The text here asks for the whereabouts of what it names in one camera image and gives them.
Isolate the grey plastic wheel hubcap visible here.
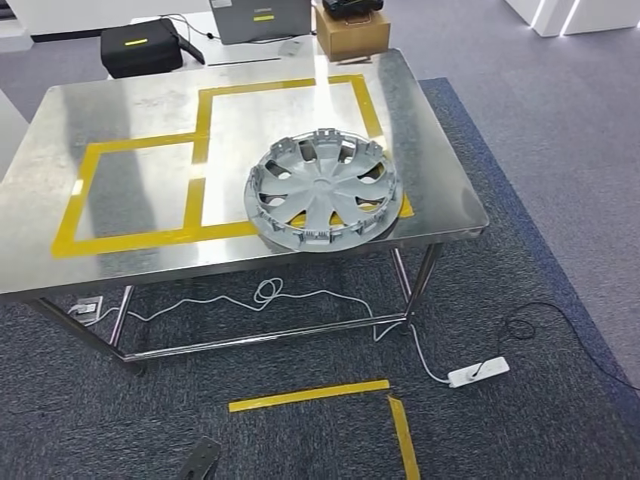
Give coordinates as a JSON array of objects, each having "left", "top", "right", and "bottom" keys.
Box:
[{"left": 243, "top": 128, "right": 404, "bottom": 253}]

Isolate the stainless steel workbench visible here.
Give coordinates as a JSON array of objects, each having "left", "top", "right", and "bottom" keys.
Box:
[{"left": 0, "top": 47, "right": 490, "bottom": 376}]

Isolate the yellow workbench tape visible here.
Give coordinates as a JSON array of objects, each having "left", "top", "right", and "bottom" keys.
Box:
[{"left": 51, "top": 73, "right": 415, "bottom": 260}]

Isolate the yellow floor tape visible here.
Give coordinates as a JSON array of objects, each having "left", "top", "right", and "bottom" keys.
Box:
[{"left": 228, "top": 378, "right": 422, "bottom": 480}]

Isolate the brown cardboard box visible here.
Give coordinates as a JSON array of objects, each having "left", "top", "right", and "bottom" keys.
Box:
[{"left": 315, "top": 6, "right": 392, "bottom": 64}]

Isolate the pale desk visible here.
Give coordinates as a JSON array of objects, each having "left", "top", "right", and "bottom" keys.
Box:
[{"left": 107, "top": 9, "right": 331, "bottom": 81}]

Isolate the grey laptop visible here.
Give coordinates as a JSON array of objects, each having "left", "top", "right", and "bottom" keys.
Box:
[{"left": 208, "top": 0, "right": 312, "bottom": 46}]

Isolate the black device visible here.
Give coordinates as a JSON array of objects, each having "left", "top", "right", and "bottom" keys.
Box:
[{"left": 322, "top": 0, "right": 385, "bottom": 20}]

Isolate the long white power strip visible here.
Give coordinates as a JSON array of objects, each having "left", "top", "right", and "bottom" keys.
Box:
[{"left": 447, "top": 356, "right": 511, "bottom": 390}]

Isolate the black carrying case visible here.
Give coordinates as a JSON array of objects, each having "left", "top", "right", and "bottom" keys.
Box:
[{"left": 100, "top": 17, "right": 206, "bottom": 80}]

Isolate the grey floor socket box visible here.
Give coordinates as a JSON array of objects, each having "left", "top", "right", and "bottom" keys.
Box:
[{"left": 67, "top": 295, "right": 104, "bottom": 326}]

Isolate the white lit furniture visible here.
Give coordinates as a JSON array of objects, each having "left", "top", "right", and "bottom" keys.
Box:
[{"left": 502, "top": 0, "right": 640, "bottom": 38}]

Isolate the thin dark laptop cable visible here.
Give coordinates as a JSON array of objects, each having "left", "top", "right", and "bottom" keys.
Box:
[{"left": 159, "top": 13, "right": 216, "bottom": 40}]

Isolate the black power cable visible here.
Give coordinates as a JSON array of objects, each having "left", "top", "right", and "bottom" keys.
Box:
[{"left": 469, "top": 301, "right": 640, "bottom": 393}]

